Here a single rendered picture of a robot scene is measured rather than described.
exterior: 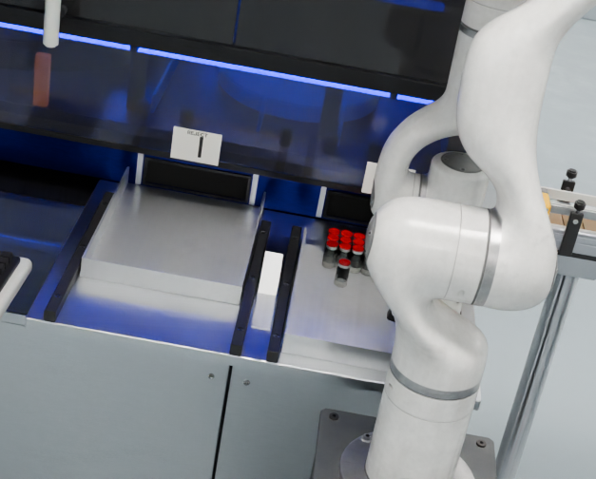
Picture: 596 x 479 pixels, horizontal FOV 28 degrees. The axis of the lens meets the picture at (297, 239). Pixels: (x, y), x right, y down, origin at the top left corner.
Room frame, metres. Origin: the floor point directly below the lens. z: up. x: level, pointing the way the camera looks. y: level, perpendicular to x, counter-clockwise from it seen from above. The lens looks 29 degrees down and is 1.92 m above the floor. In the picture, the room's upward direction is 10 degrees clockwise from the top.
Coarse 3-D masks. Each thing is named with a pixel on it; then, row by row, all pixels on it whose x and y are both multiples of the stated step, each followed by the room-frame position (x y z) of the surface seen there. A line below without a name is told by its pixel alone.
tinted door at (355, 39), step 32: (256, 0) 1.88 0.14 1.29; (288, 0) 1.88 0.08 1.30; (320, 0) 1.88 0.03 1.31; (352, 0) 1.88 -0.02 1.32; (384, 0) 1.88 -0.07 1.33; (416, 0) 1.88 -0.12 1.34; (448, 0) 1.88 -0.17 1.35; (256, 32) 1.88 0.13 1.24; (288, 32) 1.88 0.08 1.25; (320, 32) 1.88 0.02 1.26; (352, 32) 1.88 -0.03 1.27; (384, 32) 1.88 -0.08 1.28; (416, 32) 1.88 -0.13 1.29; (448, 32) 1.88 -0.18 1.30; (352, 64) 1.88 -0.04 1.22; (384, 64) 1.88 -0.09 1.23; (416, 64) 1.88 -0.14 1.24; (448, 64) 1.88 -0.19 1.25
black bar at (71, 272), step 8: (104, 200) 1.84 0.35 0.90; (104, 208) 1.81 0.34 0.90; (96, 216) 1.78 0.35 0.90; (88, 224) 1.75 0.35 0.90; (96, 224) 1.75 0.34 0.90; (88, 232) 1.72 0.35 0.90; (80, 240) 1.69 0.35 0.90; (88, 240) 1.69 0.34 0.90; (80, 248) 1.66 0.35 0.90; (72, 256) 1.64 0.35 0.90; (80, 256) 1.64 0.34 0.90; (72, 264) 1.61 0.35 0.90; (80, 264) 1.62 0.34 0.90; (64, 272) 1.59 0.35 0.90; (72, 272) 1.59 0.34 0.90; (64, 280) 1.56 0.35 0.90; (72, 280) 1.57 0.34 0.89; (56, 288) 1.54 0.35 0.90; (64, 288) 1.54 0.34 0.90; (56, 296) 1.52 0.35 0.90; (64, 296) 1.52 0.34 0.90; (48, 304) 1.49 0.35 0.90; (56, 304) 1.49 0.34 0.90; (48, 312) 1.47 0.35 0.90; (56, 312) 1.48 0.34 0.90; (48, 320) 1.47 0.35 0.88
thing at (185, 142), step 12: (180, 132) 1.87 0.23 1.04; (192, 132) 1.87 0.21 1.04; (204, 132) 1.87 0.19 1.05; (180, 144) 1.87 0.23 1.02; (192, 144) 1.87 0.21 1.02; (204, 144) 1.87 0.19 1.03; (216, 144) 1.87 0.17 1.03; (180, 156) 1.87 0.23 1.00; (192, 156) 1.87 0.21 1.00; (204, 156) 1.87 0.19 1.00; (216, 156) 1.87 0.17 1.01
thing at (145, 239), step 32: (128, 192) 1.92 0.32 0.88; (160, 192) 1.94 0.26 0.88; (128, 224) 1.80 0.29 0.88; (160, 224) 1.82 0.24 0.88; (192, 224) 1.84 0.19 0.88; (224, 224) 1.86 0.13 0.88; (256, 224) 1.82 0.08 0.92; (96, 256) 1.68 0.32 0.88; (128, 256) 1.70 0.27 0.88; (160, 256) 1.72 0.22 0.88; (192, 256) 1.73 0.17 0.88; (224, 256) 1.75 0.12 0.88; (160, 288) 1.61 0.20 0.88; (192, 288) 1.61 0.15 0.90; (224, 288) 1.61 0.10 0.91
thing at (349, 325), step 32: (320, 256) 1.81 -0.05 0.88; (320, 288) 1.70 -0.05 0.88; (352, 288) 1.72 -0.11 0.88; (288, 320) 1.54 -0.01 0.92; (320, 320) 1.61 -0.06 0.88; (352, 320) 1.62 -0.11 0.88; (384, 320) 1.64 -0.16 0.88; (288, 352) 1.50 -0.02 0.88; (320, 352) 1.50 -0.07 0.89; (352, 352) 1.50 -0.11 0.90; (384, 352) 1.50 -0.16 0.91
